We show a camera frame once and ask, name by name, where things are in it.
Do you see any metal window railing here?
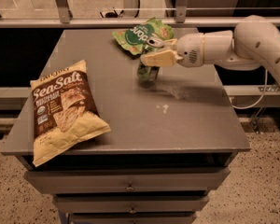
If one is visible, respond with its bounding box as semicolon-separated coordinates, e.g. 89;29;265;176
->
0;0;280;28

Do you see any grey drawer cabinet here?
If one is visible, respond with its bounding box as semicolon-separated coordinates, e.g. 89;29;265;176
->
1;29;249;224

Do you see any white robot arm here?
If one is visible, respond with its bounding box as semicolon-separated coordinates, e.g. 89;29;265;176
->
140;16;280;86

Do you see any green soda can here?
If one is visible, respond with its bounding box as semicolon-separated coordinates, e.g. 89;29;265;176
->
137;36;164;82

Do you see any brown sea salt chip bag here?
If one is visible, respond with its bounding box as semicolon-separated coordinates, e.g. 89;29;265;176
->
30;61;110;167

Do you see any white cable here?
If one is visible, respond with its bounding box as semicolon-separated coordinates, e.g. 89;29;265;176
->
231;68;269;110

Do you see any metal drawer knob upper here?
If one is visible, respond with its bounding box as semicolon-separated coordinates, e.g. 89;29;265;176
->
125;182;135;192

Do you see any metal drawer knob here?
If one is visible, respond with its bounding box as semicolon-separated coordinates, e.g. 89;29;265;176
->
129;207;137;215
125;182;135;192

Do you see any metal drawer knob lower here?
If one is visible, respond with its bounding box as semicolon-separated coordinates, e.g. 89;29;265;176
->
129;207;137;215

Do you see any green snack bag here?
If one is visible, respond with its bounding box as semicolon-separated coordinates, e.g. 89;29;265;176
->
112;18;174;55

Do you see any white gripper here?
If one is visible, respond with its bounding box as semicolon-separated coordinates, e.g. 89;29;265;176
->
140;31;233;67

